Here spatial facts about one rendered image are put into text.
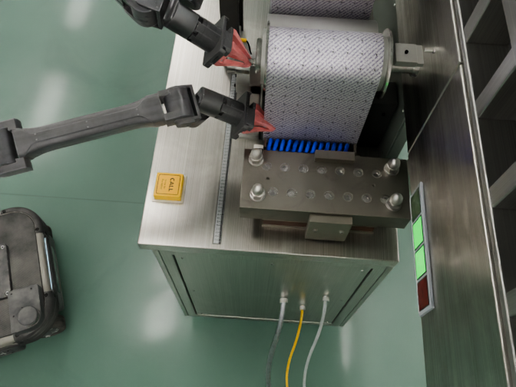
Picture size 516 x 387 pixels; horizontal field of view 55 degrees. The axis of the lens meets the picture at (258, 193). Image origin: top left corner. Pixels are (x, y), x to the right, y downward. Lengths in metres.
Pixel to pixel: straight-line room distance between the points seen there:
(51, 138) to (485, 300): 0.86
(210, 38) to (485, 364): 0.76
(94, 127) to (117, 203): 1.29
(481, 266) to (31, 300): 1.60
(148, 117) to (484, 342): 0.75
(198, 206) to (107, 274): 1.02
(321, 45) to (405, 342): 1.45
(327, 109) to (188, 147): 0.44
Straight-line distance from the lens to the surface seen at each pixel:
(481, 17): 0.90
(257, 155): 1.17
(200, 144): 1.39
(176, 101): 1.09
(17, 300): 2.03
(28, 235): 2.15
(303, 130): 1.21
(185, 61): 1.57
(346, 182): 1.21
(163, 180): 1.32
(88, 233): 2.34
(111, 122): 1.10
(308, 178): 1.20
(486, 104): 0.82
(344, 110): 1.15
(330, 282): 1.48
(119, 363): 2.15
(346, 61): 1.06
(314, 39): 1.07
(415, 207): 1.04
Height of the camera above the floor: 2.08
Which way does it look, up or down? 64 degrees down
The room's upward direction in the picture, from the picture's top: 3 degrees clockwise
